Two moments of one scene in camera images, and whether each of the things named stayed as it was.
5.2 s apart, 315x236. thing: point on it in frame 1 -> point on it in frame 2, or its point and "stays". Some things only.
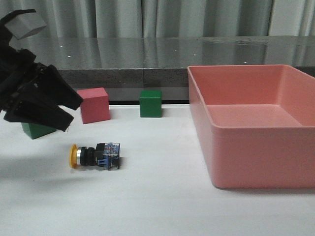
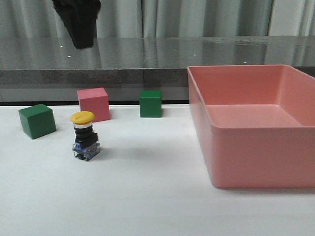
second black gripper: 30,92 -> 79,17
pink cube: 95,106 stays
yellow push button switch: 106,156 -> 87,144
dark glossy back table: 125,65 stays
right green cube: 150,103 stays
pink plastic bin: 257,124 stays
